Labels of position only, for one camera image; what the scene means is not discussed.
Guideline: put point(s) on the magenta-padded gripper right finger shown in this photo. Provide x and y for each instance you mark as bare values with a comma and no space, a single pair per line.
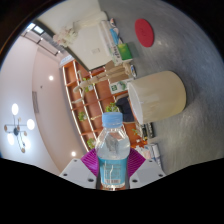
146,172

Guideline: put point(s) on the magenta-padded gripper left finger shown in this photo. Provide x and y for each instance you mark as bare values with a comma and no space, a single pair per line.
78,172

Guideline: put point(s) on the clear blue-capped water bottle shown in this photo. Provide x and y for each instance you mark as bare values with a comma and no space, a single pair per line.
112,156

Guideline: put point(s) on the round recessed ceiling light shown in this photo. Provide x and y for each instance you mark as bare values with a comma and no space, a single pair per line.
51,77
73,153

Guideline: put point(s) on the stack of dark books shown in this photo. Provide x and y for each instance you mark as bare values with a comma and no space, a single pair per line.
148,130

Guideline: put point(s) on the black chair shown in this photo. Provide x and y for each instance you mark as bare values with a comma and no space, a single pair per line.
125,108

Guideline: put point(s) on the branching ceiling lamp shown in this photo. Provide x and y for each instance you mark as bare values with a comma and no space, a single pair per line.
16,130

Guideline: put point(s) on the cream cylindrical cup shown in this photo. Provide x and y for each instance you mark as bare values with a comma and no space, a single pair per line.
160,95

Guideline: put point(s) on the ceiling air vent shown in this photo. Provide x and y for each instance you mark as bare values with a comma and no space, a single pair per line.
35,101

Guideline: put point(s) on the green and white carton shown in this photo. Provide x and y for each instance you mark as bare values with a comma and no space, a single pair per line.
118,86

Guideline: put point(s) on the wooden artist mannequin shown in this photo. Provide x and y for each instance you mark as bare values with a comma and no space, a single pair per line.
106,76

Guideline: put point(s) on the green tissue pack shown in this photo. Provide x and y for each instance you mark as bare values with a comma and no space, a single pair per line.
124,51

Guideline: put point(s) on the grey curtain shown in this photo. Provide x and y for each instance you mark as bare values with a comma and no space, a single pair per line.
51,43

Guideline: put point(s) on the white vase with flowers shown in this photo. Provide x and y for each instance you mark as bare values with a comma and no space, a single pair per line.
66,36

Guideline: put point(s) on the flat round red coaster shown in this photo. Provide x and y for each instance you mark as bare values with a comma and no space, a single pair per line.
144,32

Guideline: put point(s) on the stack of white packs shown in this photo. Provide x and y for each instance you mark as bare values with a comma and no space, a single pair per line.
110,33

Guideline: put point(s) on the window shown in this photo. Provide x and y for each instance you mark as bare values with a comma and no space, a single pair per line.
35,30

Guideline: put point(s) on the wooden wall shelf unit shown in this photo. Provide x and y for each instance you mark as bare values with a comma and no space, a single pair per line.
96,106

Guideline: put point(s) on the white wall switch plate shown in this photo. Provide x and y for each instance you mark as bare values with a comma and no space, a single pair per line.
95,50

